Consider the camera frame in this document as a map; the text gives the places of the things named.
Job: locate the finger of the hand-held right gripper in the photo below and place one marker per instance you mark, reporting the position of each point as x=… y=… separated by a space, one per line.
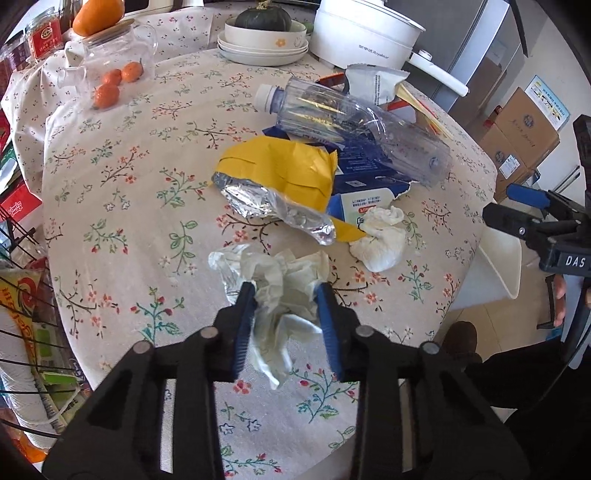
x=512 y=221
x=526 y=194

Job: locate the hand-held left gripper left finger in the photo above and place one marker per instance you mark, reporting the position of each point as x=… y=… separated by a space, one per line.
x=244 y=323

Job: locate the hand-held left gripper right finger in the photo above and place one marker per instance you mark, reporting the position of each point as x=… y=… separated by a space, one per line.
x=330 y=332

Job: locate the large white tissue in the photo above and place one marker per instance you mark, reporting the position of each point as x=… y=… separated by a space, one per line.
x=286 y=286

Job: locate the blue and white carton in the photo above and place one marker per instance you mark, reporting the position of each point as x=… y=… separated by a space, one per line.
x=364 y=187

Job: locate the clear plastic bottle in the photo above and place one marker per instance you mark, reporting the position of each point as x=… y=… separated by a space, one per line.
x=369 y=124

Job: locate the person's right hand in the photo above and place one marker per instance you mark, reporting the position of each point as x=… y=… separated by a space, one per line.
x=560 y=300

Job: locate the small cardboard box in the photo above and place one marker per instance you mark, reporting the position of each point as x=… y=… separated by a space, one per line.
x=503 y=161

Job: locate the large cardboard box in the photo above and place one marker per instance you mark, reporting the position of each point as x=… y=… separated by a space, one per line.
x=531 y=129

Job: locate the small crumpled white tissue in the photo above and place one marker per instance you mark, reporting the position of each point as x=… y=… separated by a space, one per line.
x=383 y=249

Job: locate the person's brown shoe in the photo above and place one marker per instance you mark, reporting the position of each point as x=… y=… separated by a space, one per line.
x=464 y=337

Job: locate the person's dark trousers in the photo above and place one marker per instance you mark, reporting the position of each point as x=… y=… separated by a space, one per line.
x=526 y=387

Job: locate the floral tablecloth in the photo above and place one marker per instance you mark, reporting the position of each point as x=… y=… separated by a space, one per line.
x=184 y=27
x=138 y=207

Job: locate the yellow foil snack bag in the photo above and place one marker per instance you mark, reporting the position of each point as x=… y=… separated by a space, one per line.
x=286 y=170

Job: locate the grey steel refrigerator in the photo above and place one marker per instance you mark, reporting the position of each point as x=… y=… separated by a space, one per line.
x=461 y=37

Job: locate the white torn packet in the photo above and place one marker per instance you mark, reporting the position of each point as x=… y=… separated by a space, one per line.
x=374 y=85

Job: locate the yellow and red snack packet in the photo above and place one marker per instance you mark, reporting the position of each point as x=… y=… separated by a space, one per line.
x=23 y=300

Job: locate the white electric cooking pot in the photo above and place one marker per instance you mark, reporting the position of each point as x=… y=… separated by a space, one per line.
x=360 y=32

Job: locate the red cardboard box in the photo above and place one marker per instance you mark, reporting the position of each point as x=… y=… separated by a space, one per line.
x=18 y=205

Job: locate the white flower bowl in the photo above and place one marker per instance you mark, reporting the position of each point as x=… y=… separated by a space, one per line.
x=258 y=61
x=231 y=50
x=263 y=39

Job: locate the small orange kumquat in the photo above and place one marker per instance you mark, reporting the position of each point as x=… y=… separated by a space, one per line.
x=132 y=72
x=105 y=96
x=112 y=77

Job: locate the dark green pumpkin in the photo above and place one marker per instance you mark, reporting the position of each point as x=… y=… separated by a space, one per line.
x=263 y=18

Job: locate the large orange fruit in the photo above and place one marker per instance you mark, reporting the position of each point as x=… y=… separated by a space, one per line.
x=97 y=16

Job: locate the dark red label jar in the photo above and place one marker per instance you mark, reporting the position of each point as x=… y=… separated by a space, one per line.
x=16 y=57

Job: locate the blue wall notice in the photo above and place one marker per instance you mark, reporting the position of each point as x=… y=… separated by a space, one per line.
x=551 y=101

